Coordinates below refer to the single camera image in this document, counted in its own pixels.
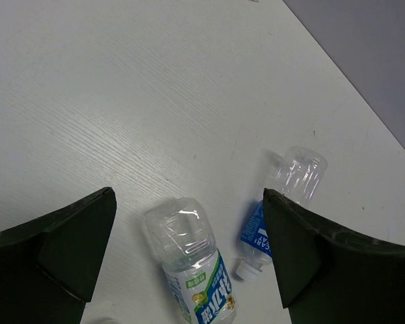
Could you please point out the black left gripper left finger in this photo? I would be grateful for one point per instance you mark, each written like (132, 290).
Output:
(49, 266)

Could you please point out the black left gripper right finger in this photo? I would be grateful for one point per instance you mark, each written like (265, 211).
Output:
(328, 273)

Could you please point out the clear bottle dark blue label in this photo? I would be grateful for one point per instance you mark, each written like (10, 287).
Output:
(295, 175)

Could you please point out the clear bottle green white label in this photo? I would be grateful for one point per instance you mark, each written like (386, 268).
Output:
(194, 268)

